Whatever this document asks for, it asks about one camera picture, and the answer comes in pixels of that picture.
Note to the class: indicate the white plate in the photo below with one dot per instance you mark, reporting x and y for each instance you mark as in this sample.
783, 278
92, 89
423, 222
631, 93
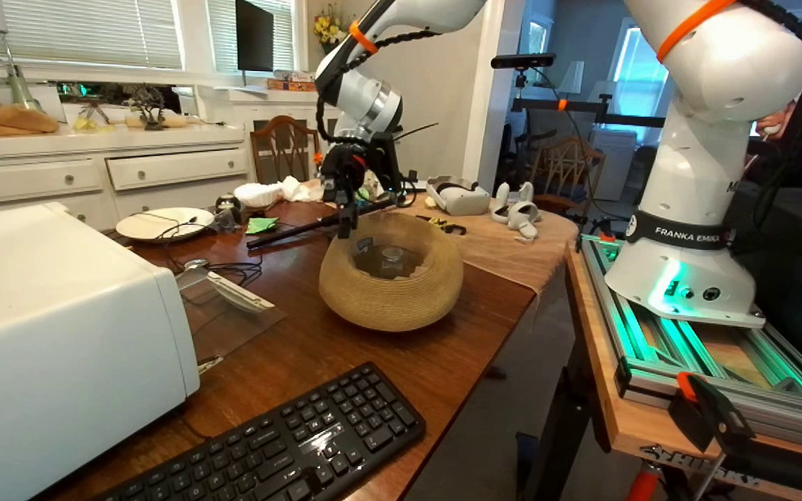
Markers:
146, 222

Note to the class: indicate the black orange clamp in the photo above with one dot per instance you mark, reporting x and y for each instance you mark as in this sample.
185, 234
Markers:
712, 419

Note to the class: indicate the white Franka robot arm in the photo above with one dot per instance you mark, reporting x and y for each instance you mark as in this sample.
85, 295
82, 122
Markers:
717, 72

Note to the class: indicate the black monitor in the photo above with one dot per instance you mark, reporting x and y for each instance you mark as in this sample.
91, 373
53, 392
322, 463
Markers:
254, 35

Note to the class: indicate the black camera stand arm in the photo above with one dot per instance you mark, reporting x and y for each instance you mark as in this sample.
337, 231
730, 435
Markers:
606, 117

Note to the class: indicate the colourful toy pile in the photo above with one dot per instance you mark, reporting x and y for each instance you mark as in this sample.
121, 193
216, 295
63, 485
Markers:
376, 190

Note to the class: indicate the yellow flower bouquet vase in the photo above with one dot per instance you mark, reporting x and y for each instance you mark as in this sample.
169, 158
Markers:
330, 32

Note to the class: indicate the white glass door cabinet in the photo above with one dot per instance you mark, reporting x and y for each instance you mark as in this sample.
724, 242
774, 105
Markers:
272, 105

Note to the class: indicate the tan placemat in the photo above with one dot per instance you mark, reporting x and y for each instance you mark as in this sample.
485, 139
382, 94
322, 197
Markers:
514, 260

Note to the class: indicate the dark grey round dish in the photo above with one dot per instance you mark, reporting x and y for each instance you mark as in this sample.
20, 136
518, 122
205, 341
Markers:
389, 263

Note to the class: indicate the long black stick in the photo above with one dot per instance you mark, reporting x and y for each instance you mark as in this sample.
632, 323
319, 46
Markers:
298, 231

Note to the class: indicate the black computer keyboard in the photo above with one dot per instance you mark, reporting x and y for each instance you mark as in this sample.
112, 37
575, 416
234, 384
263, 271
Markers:
308, 446

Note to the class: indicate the dark wooden chair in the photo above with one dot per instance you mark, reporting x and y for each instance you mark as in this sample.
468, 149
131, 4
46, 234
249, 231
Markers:
280, 154

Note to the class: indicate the white toaster oven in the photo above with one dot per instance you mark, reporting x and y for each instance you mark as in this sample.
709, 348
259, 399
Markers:
47, 350

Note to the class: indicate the metal lamp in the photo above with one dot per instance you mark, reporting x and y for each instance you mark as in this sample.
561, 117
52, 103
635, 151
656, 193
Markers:
15, 86

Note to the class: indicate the aluminium base frame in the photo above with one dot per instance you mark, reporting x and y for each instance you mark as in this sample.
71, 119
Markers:
662, 356

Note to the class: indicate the green cloth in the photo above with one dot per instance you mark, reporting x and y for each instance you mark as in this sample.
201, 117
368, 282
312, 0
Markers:
263, 227

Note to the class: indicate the white window blinds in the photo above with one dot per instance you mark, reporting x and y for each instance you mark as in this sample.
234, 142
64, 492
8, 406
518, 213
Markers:
67, 32

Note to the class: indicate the dark metal figurine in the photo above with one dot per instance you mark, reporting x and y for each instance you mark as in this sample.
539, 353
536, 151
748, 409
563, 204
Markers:
151, 110

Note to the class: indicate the black stereo camera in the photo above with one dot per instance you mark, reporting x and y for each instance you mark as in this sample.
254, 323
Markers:
521, 60

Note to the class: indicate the white drawer cabinet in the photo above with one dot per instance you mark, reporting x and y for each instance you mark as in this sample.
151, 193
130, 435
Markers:
13, 181

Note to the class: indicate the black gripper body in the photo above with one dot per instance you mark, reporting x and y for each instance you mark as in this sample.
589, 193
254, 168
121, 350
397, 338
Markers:
361, 168

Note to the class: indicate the wooden workbench top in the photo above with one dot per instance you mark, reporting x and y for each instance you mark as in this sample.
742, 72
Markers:
639, 427

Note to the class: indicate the white cloth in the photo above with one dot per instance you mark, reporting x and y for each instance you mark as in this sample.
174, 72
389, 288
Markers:
258, 193

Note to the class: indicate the white handheld controller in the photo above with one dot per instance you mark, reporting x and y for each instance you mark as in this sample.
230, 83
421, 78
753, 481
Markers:
524, 218
503, 202

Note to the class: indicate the small metal spoon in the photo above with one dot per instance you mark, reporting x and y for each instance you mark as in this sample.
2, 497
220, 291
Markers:
192, 264

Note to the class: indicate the white plastic headset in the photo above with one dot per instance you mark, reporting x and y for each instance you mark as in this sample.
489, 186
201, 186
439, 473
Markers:
462, 197

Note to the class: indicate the brown wicker chair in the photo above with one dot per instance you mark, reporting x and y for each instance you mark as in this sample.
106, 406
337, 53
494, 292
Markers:
563, 171

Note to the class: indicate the small dark jar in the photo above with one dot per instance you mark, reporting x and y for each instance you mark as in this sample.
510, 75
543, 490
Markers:
227, 213

